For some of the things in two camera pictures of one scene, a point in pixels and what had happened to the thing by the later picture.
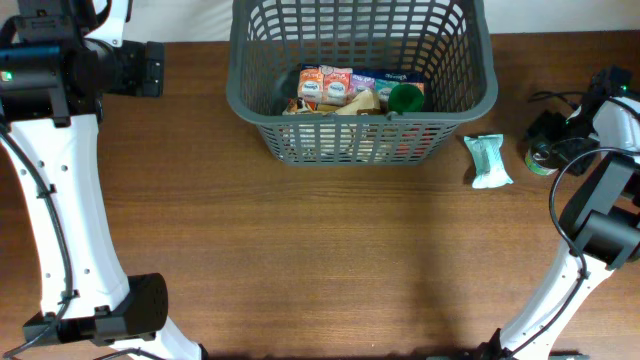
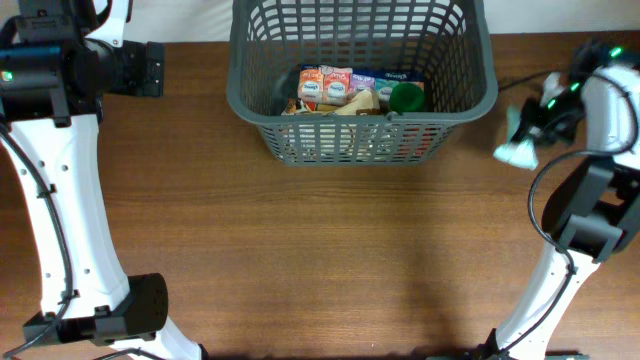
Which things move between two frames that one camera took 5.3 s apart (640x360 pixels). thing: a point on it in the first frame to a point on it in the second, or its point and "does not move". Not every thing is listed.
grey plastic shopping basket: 446,41 does not move
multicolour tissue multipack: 321,84 does not move
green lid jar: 405,97 does not move
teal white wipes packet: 488,160 to 521,151
